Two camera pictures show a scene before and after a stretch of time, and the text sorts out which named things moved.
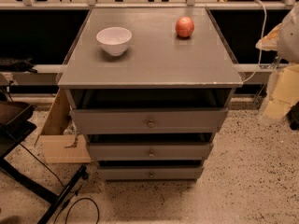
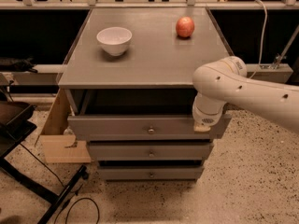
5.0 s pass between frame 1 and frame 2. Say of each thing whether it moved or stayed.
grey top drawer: moved
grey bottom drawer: stayed
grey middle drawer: stayed
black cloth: stayed
